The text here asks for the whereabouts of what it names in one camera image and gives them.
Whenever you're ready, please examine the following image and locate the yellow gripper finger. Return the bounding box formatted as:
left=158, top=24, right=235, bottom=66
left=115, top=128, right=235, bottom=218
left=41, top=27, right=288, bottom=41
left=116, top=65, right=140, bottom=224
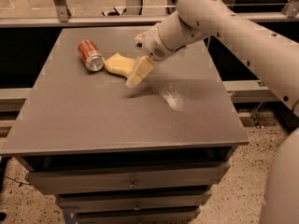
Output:
left=126, top=56, right=155, bottom=89
left=135, top=32, right=147, bottom=46

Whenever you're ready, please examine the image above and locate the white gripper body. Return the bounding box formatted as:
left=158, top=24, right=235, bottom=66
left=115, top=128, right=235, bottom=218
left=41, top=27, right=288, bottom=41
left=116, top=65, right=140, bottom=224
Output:
left=142, top=23, right=175, bottom=61

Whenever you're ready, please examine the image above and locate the yellow wavy sponge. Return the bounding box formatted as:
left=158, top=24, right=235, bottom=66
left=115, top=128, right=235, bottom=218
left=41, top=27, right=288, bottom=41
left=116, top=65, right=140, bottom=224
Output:
left=104, top=53, right=135, bottom=77

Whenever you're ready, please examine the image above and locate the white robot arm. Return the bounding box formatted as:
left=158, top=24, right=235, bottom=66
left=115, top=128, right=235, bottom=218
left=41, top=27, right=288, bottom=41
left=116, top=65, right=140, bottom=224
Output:
left=126, top=0, right=299, bottom=224

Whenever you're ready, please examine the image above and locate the red coke can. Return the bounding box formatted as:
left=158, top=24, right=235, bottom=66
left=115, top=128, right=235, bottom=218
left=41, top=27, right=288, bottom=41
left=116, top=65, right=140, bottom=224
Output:
left=78, top=39, right=104, bottom=72

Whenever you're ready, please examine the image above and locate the grey drawer cabinet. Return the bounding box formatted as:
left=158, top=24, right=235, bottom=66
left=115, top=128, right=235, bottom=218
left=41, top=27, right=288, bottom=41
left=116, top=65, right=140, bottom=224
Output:
left=0, top=24, right=250, bottom=224

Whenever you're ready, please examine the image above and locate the middle grey drawer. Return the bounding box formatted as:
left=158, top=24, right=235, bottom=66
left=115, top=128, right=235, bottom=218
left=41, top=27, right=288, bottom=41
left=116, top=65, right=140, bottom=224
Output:
left=58, top=189, right=211, bottom=213

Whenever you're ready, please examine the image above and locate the grey drawer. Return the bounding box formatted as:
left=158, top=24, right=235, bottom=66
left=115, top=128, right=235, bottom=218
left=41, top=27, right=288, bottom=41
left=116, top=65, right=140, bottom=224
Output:
left=76, top=206, right=199, bottom=224
left=25, top=162, right=230, bottom=195
left=58, top=189, right=211, bottom=213

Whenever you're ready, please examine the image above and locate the top grey drawer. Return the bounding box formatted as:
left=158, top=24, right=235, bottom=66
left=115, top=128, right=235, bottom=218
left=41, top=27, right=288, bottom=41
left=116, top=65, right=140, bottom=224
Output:
left=25, top=162, right=230, bottom=195

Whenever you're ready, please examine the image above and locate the bottom grey drawer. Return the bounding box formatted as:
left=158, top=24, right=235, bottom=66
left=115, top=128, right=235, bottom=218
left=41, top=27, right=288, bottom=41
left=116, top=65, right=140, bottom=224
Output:
left=76, top=206, right=199, bottom=224

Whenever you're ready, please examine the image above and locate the metal window rail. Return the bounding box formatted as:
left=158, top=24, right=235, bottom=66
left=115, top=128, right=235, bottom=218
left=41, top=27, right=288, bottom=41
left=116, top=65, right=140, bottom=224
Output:
left=0, top=12, right=299, bottom=28

